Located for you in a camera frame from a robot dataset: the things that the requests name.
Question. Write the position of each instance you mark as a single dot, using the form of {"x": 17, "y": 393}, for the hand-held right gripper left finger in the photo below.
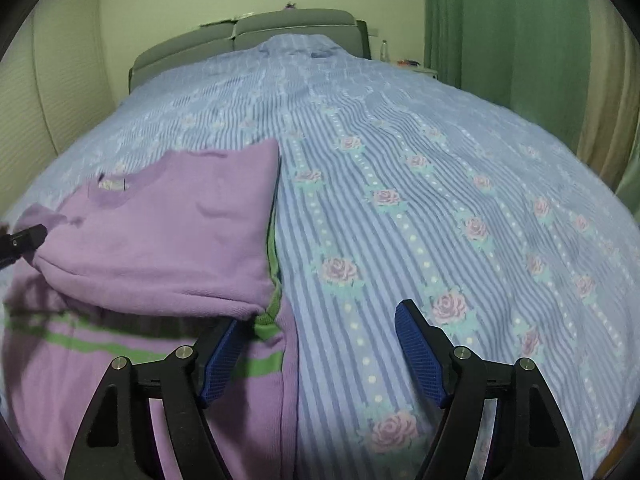
{"x": 220, "y": 362}

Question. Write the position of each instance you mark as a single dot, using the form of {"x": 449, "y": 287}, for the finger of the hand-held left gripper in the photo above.
{"x": 22, "y": 242}

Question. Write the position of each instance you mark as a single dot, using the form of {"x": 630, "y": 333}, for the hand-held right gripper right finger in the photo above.
{"x": 417, "y": 355}

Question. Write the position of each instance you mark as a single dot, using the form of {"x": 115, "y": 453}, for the purple sweater with green stripes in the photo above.
{"x": 165, "y": 280}

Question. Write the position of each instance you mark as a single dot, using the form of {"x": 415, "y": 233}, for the blue floral striped bedspread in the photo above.
{"x": 400, "y": 210}

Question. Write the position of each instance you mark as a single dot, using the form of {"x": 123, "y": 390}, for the white nightstand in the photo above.
{"x": 419, "y": 69}

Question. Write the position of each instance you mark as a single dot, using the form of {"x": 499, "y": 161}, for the grey padded headboard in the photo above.
{"x": 240, "y": 35}

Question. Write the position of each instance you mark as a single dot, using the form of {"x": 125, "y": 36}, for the clear plastic bottle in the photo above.
{"x": 384, "y": 49}

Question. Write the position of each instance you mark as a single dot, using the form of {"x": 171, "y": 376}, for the green curtain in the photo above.
{"x": 505, "y": 35}

